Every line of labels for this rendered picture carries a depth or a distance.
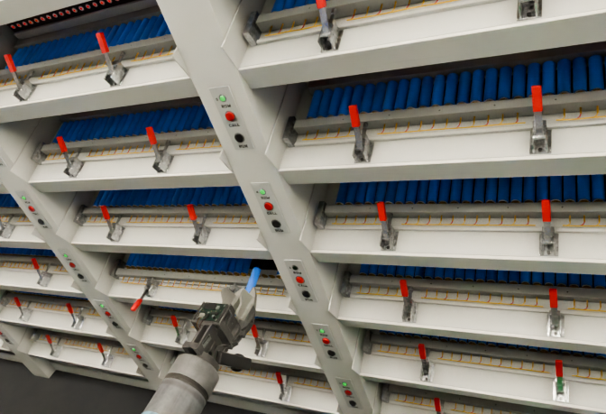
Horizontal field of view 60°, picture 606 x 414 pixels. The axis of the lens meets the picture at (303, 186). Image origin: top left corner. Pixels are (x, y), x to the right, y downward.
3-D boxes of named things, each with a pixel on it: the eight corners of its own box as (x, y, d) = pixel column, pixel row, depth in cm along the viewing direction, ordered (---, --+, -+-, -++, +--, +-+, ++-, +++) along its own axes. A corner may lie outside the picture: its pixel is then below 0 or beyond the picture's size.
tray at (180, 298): (306, 322, 122) (288, 307, 115) (117, 301, 150) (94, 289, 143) (325, 243, 131) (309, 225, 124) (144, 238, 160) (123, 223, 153)
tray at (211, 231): (279, 260, 112) (246, 229, 101) (82, 251, 140) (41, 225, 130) (301, 179, 121) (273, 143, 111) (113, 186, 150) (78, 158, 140)
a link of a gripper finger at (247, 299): (257, 274, 112) (234, 308, 106) (266, 293, 115) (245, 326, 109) (245, 272, 114) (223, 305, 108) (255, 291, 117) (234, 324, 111)
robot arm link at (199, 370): (216, 405, 98) (176, 397, 103) (228, 381, 101) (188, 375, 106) (196, 375, 93) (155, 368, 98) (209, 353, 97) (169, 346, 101)
